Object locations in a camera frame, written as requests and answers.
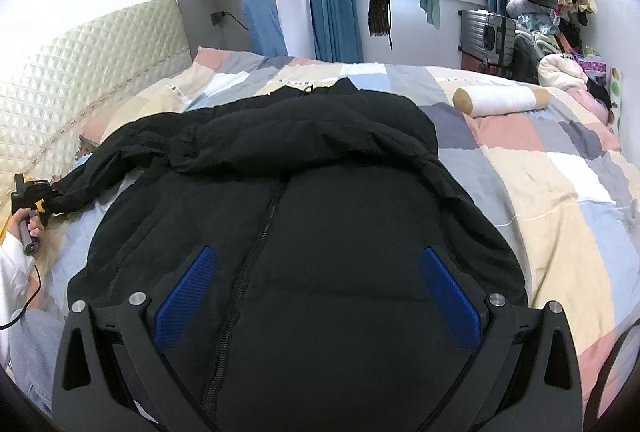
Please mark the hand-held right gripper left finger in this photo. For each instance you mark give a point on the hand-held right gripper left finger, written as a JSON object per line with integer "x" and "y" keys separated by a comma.
{"x": 184, "y": 299}

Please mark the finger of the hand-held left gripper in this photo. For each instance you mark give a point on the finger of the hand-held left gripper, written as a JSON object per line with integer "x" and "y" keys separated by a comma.
{"x": 54, "y": 201}

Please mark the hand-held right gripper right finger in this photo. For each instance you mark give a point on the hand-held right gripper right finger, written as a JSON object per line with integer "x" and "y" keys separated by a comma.
{"x": 450, "y": 299}

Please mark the black puffer jacket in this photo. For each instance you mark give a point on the black puffer jacket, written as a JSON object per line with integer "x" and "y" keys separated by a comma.
{"x": 320, "y": 222}

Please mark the person's left forearm white sleeve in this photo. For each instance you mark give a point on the person's left forearm white sleeve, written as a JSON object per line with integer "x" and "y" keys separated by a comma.
{"x": 14, "y": 269}

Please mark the pile of mixed clothes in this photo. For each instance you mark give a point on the pile of mixed clothes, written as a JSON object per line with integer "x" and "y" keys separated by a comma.
{"x": 545, "y": 34}

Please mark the person's left hand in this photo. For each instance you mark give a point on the person's left hand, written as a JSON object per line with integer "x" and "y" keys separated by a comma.
{"x": 34, "y": 227}

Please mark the cream quilted headboard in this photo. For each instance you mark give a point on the cream quilted headboard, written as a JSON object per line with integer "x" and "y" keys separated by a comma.
{"x": 75, "y": 72}

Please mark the pastel patchwork bedspread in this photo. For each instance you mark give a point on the pastel patchwork bedspread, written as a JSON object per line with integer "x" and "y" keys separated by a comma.
{"x": 540, "y": 192}

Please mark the person's grey trouser legs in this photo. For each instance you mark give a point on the person's grey trouser legs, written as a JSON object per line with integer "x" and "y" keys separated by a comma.
{"x": 35, "y": 357}

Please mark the white bolster pillow tan ends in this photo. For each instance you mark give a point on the white bolster pillow tan ends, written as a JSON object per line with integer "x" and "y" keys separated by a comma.
{"x": 500, "y": 101}

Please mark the cream plush blanket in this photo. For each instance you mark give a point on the cream plush blanket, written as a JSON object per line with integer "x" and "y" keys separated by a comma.
{"x": 562, "y": 72}

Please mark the white panel coloured dots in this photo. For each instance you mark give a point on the white panel coloured dots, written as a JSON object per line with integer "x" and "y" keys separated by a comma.
{"x": 615, "y": 97}

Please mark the grey hard-shell suitcase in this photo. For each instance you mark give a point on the grey hard-shell suitcase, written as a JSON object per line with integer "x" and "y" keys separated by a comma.
{"x": 487, "y": 39}

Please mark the blue padded board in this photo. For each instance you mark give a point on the blue padded board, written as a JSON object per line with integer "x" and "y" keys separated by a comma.
{"x": 264, "y": 24}

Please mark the teal hanging garment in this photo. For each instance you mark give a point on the teal hanging garment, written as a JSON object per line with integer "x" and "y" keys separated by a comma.
{"x": 430, "y": 2}

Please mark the blue curtain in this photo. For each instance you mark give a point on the blue curtain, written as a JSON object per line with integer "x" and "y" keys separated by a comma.
{"x": 332, "y": 12}

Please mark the black wall socket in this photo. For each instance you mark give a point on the black wall socket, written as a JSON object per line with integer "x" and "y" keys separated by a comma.
{"x": 218, "y": 18}

